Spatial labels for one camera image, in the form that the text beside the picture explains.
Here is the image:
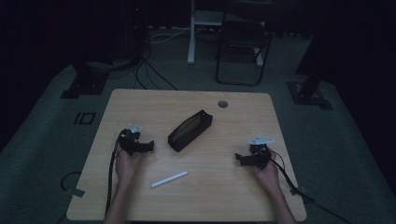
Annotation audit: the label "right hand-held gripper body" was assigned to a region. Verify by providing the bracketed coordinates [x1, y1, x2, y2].
[242, 134, 276, 171]

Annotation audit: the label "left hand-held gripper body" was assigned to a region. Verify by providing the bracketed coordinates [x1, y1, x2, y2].
[118, 123, 149, 157]

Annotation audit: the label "white pen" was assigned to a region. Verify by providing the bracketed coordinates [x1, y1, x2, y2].
[149, 170, 190, 189]

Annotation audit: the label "black pencil case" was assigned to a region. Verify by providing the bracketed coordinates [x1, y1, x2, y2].
[167, 109, 214, 153]

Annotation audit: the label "person's left hand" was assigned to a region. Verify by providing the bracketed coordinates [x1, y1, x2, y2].
[114, 146, 144, 184]

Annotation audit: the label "person's right hand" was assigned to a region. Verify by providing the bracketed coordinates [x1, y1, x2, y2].
[254, 148, 282, 194]

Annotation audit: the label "black folding chair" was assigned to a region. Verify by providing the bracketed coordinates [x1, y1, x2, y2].
[215, 18, 273, 88]

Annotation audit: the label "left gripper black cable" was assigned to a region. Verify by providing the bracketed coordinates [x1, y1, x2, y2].
[105, 130, 125, 216]

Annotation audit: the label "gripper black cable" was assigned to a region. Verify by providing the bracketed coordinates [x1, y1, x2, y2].
[105, 130, 125, 216]
[262, 148, 353, 224]

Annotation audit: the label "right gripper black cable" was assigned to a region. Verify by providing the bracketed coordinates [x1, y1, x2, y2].
[262, 148, 353, 224]

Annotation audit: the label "black floor cables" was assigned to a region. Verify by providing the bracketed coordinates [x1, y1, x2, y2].
[87, 46, 179, 91]

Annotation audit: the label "black stand with base plate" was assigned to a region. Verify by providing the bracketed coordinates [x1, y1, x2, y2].
[60, 59, 110, 100]
[286, 34, 333, 110]

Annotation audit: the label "white floor cable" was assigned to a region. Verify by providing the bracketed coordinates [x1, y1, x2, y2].
[148, 26, 191, 45]

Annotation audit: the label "white desk frame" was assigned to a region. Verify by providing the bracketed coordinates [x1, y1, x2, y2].
[186, 0, 265, 68]

